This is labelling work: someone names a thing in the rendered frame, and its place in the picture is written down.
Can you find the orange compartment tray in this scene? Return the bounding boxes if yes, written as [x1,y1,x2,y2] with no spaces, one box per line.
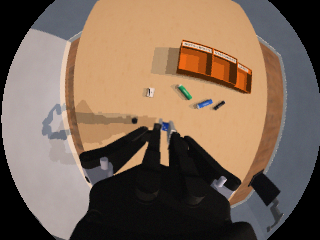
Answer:
[176,40,252,94]

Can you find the green aa battery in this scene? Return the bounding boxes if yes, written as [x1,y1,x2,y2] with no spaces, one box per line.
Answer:
[177,84,192,100]

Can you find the small blue cube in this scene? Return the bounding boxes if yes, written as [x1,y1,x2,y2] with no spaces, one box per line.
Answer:
[162,122,169,131]

